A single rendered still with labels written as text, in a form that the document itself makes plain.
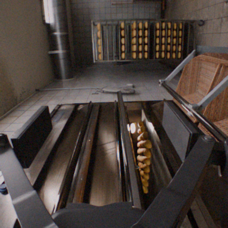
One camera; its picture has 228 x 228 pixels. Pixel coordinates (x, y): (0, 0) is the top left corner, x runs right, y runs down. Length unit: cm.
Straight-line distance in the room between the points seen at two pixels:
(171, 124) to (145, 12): 524
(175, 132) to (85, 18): 521
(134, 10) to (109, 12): 70
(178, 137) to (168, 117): 3
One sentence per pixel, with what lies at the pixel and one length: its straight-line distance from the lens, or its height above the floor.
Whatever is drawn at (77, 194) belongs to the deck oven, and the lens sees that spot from 86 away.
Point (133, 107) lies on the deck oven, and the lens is 188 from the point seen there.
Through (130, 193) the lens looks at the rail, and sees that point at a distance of 65.
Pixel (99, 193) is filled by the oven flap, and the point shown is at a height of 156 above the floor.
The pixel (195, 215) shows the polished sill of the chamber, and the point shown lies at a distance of 81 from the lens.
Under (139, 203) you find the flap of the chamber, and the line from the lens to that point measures 62.
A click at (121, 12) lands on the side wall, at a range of 530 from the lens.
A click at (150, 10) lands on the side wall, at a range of 542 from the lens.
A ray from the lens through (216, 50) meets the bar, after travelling 129.
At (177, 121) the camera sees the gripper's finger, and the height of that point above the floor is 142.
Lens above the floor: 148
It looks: level
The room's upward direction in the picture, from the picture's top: 92 degrees counter-clockwise
